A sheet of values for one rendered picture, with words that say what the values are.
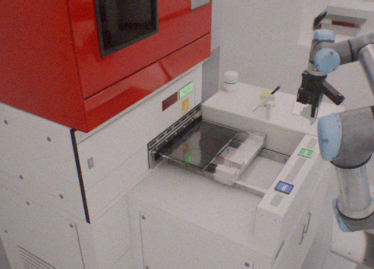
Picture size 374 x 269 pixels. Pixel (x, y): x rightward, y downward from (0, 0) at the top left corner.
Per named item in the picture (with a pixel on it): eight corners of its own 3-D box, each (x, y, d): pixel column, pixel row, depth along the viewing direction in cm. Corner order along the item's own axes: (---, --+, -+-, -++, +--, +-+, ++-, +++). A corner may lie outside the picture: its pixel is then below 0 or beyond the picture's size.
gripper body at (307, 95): (301, 96, 154) (306, 67, 147) (323, 101, 150) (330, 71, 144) (295, 103, 148) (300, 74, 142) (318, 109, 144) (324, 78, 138)
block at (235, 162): (223, 163, 167) (224, 158, 166) (227, 160, 170) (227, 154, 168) (241, 169, 164) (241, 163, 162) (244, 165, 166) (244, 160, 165)
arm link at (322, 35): (314, 34, 131) (311, 27, 138) (309, 65, 137) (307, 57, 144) (338, 35, 130) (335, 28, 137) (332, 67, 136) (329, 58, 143)
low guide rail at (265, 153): (198, 136, 198) (198, 131, 196) (199, 134, 199) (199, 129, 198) (294, 167, 175) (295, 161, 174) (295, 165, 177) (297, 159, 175)
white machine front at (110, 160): (86, 222, 146) (69, 129, 125) (196, 127, 205) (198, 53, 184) (92, 225, 145) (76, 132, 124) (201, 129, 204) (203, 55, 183)
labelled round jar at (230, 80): (221, 90, 210) (222, 74, 205) (227, 86, 215) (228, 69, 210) (233, 93, 207) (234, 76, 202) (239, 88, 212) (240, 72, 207)
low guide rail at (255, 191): (167, 163, 178) (167, 157, 176) (170, 161, 179) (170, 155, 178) (272, 201, 156) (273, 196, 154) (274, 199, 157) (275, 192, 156)
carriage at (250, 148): (213, 180, 163) (214, 174, 161) (249, 139, 189) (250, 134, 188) (231, 186, 159) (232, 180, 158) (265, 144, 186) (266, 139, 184)
